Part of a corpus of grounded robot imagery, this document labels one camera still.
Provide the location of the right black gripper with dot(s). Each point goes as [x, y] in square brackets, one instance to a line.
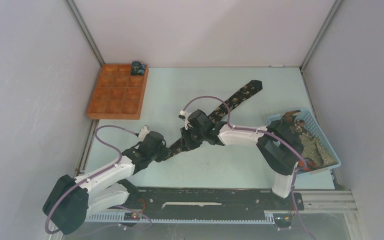
[185, 135]

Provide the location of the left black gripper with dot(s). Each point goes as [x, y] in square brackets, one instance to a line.
[164, 149]

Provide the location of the black gold floral tie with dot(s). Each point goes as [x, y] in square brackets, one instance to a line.
[243, 94]

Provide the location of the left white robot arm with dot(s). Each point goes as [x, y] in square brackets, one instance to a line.
[73, 199]

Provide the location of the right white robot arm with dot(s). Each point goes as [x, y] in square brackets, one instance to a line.
[281, 149]

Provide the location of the pile of ties in basket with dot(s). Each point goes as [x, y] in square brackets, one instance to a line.
[308, 142]

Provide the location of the orange compartment tray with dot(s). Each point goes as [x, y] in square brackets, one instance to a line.
[118, 94]

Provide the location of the rolled blue patterned tie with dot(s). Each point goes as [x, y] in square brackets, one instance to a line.
[138, 68]

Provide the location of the light blue plastic basket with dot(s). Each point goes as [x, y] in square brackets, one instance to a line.
[318, 142]

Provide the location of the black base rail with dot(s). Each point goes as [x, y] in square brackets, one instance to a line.
[168, 204]

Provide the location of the aluminium frame rail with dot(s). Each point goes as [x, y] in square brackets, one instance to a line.
[315, 202]

